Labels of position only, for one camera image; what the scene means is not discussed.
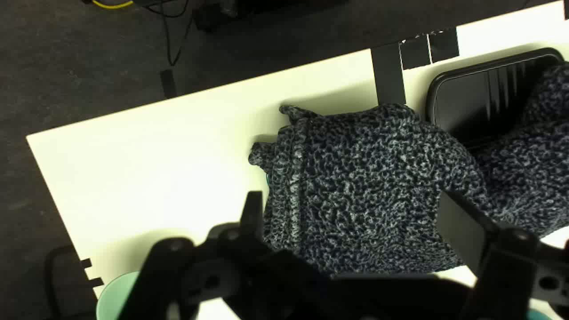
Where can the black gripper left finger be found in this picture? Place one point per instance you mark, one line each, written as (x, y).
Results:
(250, 260)

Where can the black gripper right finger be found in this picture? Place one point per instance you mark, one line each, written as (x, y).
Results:
(509, 267)

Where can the dark blue speckled knit cloth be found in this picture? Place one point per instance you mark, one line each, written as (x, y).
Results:
(367, 189)

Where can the mint green bowl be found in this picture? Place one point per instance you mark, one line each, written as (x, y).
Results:
(122, 296)

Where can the black plastic tray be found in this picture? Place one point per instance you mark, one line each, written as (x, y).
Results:
(474, 95)

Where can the black tape square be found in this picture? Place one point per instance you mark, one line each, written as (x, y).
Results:
(444, 45)
(415, 52)

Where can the black metal table bracket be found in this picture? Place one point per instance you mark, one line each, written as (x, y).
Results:
(388, 74)

